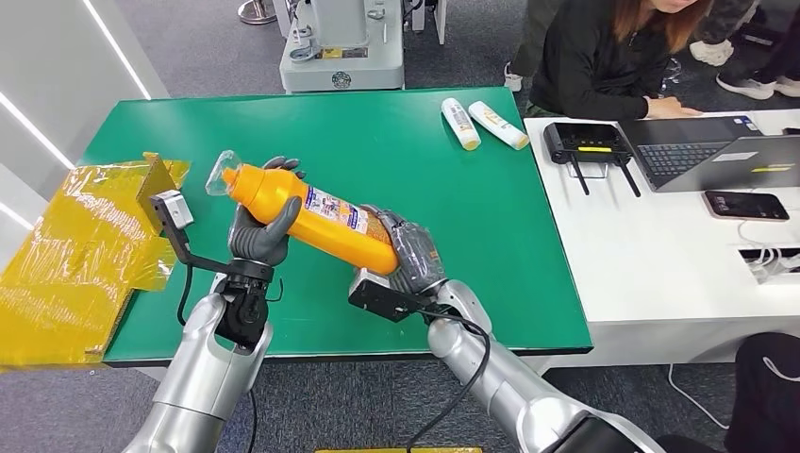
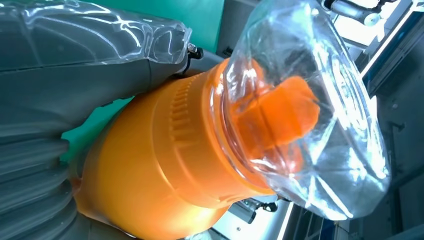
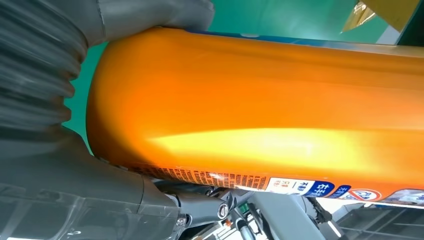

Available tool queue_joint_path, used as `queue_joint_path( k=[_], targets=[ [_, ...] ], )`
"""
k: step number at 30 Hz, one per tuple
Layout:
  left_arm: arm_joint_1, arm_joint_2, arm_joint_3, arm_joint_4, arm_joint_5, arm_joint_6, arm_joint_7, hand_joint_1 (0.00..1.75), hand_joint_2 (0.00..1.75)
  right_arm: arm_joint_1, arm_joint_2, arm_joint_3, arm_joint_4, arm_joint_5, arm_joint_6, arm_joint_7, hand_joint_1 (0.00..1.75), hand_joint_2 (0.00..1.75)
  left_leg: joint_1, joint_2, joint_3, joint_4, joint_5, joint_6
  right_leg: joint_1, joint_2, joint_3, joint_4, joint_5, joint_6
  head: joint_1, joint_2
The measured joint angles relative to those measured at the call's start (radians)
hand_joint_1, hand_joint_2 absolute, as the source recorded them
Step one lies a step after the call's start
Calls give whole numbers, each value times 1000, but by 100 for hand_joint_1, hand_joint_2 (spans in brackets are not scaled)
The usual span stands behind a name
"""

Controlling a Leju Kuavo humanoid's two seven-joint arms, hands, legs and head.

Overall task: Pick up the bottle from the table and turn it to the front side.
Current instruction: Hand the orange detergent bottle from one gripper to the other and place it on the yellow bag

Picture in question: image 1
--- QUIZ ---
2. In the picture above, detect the white tube with orange print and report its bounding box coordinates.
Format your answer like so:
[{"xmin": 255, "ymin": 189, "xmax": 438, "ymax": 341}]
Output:
[{"xmin": 468, "ymin": 100, "xmax": 531, "ymax": 151}]

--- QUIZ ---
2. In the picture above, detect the black smartphone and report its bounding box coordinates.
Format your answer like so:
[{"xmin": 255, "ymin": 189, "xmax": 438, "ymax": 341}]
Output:
[{"xmin": 702, "ymin": 190, "xmax": 792, "ymax": 224}]

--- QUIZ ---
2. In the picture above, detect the white floor cable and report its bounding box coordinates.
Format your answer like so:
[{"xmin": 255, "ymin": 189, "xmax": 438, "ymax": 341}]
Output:
[{"xmin": 667, "ymin": 364, "xmax": 731, "ymax": 432}]

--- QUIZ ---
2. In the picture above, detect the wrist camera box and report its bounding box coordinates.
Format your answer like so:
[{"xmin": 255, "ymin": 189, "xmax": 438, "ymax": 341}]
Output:
[
  {"xmin": 148, "ymin": 189, "xmax": 231, "ymax": 277},
  {"xmin": 347, "ymin": 268, "xmax": 434, "ymax": 325}
]

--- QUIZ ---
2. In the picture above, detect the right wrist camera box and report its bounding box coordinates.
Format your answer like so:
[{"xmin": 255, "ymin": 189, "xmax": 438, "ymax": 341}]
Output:
[{"xmin": 347, "ymin": 268, "xmax": 434, "ymax": 325}]

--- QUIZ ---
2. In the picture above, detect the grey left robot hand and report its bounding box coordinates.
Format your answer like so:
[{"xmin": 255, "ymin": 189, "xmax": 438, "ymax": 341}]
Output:
[{"xmin": 227, "ymin": 156, "xmax": 308, "ymax": 268}]

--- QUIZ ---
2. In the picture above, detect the white tube with barcode label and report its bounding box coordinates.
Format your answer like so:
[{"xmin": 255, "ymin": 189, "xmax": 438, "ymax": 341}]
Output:
[{"xmin": 441, "ymin": 97, "xmax": 482, "ymax": 152}]

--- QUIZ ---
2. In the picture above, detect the white cabinet panel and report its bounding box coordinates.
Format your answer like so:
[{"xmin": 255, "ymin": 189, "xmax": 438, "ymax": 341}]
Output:
[{"xmin": 410, "ymin": 0, "xmax": 448, "ymax": 46}]

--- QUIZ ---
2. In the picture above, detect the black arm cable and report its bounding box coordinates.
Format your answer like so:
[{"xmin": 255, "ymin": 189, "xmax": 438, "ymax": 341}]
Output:
[
  {"xmin": 175, "ymin": 262, "xmax": 196, "ymax": 328},
  {"xmin": 406, "ymin": 310, "xmax": 493, "ymax": 453}
]

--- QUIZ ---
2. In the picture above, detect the orange plastic bottle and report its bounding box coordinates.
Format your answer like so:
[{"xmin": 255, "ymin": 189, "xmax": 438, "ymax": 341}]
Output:
[{"xmin": 205, "ymin": 149, "xmax": 401, "ymax": 277}]

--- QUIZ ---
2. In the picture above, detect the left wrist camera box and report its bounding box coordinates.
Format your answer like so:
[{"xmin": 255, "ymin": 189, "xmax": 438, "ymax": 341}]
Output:
[{"xmin": 148, "ymin": 189, "xmax": 231, "ymax": 277}]

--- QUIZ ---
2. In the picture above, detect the black router with antennas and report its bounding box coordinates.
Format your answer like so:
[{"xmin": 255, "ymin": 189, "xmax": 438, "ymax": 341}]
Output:
[{"xmin": 543, "ymin": 122, "xmax": 643, "ymax": 199}]

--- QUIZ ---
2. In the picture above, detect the white desk cable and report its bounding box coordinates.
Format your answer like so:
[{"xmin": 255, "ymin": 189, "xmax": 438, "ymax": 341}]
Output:
[{"xmin": 737, "ymin": 222, "xmax": 800, "ymax": 279}]

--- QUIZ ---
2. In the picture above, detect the white desk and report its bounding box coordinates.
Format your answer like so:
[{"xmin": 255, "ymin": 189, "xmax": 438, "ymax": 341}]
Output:
[{"xmin": 525, "ymin": 109, "xmax": 800, "ymax": 368}]

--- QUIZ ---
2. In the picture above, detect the yellow wrapped cardboard box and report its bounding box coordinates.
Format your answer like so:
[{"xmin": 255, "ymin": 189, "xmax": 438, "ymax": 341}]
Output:
[{"xmin": 0, "ymin": 151, "xmax": 192, "ymax": 370}]

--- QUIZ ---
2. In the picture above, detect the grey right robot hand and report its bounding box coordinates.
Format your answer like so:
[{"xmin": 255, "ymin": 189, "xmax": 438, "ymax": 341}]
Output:
[{"xmin": 358, "ymin": 204, "xmax": 449, "ymax": 295}]

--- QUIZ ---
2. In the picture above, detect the person's hand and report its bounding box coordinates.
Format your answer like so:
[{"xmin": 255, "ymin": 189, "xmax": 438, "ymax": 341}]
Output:
[{"xmin": 646, "ymin": 96, "xmax": 705, "ymax": 120}]

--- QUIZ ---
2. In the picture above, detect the grey laptop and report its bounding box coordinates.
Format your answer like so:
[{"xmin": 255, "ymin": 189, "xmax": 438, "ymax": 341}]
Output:
[{"xmin": 615, "ymin": 115, "xmax": 800, "ymax": 193}]

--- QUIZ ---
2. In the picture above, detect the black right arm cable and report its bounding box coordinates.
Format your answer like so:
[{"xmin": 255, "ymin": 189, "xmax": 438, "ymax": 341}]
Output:
[{"xmin": 406, "ymin": 310, "xmax": 493, "ymax": 453}]

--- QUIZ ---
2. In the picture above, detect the grey machine base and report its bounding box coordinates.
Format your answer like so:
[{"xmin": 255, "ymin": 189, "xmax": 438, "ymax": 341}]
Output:
[{"xmin": 279, "ymin": 0, "xmax": 406, "ymax": 94}]

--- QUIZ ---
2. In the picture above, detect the round metal stanchion base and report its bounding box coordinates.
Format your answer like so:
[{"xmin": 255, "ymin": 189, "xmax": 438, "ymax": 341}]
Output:
[{"xmin": 237, "ymin": 0, "xmax": 278, "ymax": 26}]

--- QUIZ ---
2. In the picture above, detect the person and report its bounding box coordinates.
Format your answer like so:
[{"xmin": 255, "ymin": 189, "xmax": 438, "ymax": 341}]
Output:
[
  {"xmin": 656, "ymin": 332, "xmax": 800, "ymax": 453},
  {"xmin": 525, "ymin": 0, "xmax": 714, "ymax": 122},
  {"xmin": 503, "ymin": 0, "xmax": 758, "ymax": 93},
  {"xmin": 715, "ymin": 0, "xmax": 800, "ymax": 101}
]

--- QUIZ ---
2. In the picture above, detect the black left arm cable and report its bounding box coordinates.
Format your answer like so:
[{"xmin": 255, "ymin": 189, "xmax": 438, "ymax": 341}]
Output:
[{"xmin": 175, "ymin": 262, "xmax": 196, "ymax": 328}]

